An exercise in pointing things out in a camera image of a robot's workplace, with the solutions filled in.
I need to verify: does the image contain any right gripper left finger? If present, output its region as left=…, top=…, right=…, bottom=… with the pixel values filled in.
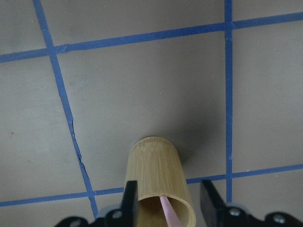
left=121, top=180, right=139, bottom=227

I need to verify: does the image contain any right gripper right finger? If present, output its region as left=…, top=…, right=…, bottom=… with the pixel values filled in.
left=200, top=180, right=225, bottom=227

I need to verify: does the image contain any pink chopstick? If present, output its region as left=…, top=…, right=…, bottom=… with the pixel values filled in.
left=160, top=196, right=182, bottom=227

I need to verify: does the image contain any bamboo cup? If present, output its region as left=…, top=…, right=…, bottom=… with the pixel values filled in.
left=125, top=137, right=196, bottom=227

